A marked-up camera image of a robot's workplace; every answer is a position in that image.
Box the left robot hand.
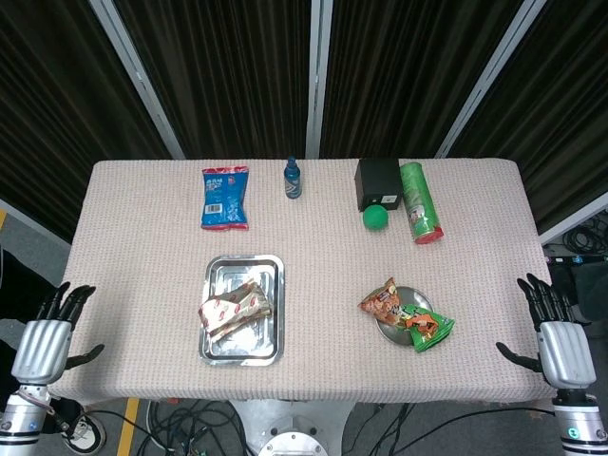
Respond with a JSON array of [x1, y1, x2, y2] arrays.
[[9, 281, 105, 387]]

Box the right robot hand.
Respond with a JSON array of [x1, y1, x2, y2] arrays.
[[495, 273, 598, 391]]

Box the orange green chip bag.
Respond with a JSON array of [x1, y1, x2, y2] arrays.
[[357, 276, 456, 354]]

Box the gold foil snack package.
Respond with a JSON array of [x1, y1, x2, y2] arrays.
[[198, 279, 275, 344]]

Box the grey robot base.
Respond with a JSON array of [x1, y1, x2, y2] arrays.
[[226, 398, 358, 456]]

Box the white and black shoe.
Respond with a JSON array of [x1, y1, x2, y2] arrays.
[[60, 411, 107, 455]]

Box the round steel plate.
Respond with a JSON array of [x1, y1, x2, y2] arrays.
[[374, 285, 436, 347]]

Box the rectangular steel tray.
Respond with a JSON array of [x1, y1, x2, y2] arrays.
[[198, 254, 287, 368]]

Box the green chips can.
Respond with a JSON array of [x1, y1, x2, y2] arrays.
[[398, 161, 446, 246]]

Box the blue red snack packet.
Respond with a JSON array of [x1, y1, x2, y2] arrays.
[[199, 165, 251, 233]]

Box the green ball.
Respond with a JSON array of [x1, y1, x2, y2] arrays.
[[362, 204, 391, 233]]

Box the dark curtain panel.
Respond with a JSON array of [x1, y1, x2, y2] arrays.
[[319, 0, 527, 160], [447, 0, 608, 235], [0, 0, 171, 244], [112, 0, 315, 161]]

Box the black box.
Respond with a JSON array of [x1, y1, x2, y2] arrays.
[[353, 158, 405, 213]]

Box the pink waffle tablecloth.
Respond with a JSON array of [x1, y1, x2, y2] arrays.
[[48, 158, 558, 406]]

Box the blue spray bottle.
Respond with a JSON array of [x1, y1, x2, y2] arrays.
[[283, 156, 304, 201]]

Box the black floor cable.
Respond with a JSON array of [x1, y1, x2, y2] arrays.
[[391, 406, 556, 456]]

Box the coiled black cables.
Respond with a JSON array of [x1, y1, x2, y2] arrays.
[[561, 212, 608, 257]]

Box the white screen frame post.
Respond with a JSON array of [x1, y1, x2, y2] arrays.
[[538, 191, 608, 246], [304, 0, 334, 160], [433, 0, 541, 160], [87, 0, 186, 161]]

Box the black cable bundle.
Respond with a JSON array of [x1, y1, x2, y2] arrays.
[[140, 399, 251, 456]]

